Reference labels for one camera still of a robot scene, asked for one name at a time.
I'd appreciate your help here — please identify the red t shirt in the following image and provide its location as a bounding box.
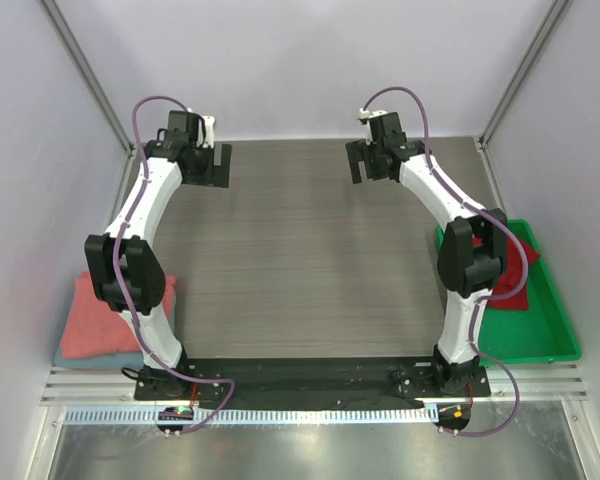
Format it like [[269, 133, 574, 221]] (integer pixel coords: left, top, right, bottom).
[[487, 238, 540, 311]]

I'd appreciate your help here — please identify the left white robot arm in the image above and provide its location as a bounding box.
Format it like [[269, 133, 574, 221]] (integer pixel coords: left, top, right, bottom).
[[84, 110, 232, 400]]

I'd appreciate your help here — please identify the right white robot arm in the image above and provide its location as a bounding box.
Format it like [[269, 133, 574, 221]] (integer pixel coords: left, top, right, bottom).
[[345, 109, 507, 396]]

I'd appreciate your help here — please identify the folded pink t shirt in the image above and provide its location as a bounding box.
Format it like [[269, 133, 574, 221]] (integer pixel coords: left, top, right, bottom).
[[60, 271, 178, 360]]

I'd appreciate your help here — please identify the green plastic tray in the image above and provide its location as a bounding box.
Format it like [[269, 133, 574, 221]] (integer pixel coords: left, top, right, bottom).
[[436, 219, 581, 364]]

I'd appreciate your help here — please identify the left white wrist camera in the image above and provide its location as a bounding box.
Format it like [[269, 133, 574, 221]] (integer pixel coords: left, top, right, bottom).
[[186, 108, 216, 148]]

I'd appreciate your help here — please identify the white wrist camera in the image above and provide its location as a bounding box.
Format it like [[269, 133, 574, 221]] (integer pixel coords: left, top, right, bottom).
[[358, 108, 387, 124], [186, 108, 216, 148]]

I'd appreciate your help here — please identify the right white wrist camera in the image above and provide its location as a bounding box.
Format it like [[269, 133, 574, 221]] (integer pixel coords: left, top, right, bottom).
[[358, 108, 387, 124]]

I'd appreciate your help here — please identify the left aluminium frame post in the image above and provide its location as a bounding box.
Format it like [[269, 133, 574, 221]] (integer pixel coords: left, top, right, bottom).
[[38, 0, 136, 157]]

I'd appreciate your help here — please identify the aluminium frame post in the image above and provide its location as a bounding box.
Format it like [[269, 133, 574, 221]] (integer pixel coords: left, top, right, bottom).
[[477, 0, 576, 148], [38, 0, 136, 157]]

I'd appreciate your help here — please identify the right aluminium frame post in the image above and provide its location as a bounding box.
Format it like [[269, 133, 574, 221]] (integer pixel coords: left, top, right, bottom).
[[477, 0, 576, 148]]

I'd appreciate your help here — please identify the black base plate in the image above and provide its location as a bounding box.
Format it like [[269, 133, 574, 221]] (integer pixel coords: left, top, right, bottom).
[[134, 357, 491, 411]]

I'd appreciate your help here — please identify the perforated white cable duct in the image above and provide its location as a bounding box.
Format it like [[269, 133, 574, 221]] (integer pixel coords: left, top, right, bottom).
[[64, 405, 438, 427]]

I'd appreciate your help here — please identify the aluminium front rail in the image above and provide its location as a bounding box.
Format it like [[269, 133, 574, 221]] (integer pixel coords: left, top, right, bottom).
[[40, 363, 588, 405]]

